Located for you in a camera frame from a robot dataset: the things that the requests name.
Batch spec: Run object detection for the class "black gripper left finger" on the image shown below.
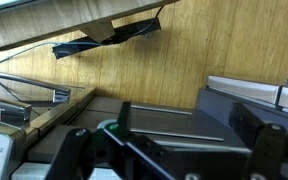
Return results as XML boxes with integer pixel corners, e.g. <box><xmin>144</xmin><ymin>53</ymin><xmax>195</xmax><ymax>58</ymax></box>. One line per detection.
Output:
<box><xmin>104</xmin><ymin>102</ymin><xmax>175</xmax><ymax>180</ymax></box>

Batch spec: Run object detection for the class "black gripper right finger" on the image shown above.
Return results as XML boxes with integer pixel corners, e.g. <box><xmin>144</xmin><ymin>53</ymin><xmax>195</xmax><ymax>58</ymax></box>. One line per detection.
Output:
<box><xmin>229</xmin><ymin>103</ymin><xmax>287</xmax><ymax>180</ymax></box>

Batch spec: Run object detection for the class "grey lower drawer front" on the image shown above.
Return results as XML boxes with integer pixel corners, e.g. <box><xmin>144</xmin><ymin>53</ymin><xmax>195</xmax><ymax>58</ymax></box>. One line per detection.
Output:
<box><xmin>196</xmin><ymin>76</ymin><xmax>288</xmax><ymax>130</ymax></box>

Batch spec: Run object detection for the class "wooden robot stand board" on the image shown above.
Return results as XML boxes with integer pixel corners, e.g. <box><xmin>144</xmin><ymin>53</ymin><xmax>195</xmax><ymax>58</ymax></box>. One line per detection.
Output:
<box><xmin>0</xmin><ymin>0</ymin><xmax>178</xmax><ymax>51</ymax></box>

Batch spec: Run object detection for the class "blue cable on floor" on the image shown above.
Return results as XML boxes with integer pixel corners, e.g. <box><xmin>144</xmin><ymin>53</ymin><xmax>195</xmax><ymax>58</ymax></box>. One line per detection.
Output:
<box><xmin>0</xmin><ymin>41</ymin><xmax>105</xmax><ymax>70</ymax></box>

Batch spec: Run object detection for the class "stainless oven door handle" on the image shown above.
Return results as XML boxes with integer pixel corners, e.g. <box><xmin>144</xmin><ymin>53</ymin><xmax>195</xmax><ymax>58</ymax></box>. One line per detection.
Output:
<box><xmin>0</xmin><ymin>73</ymin><xmax>71</xmax><ymax>124</ymax></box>

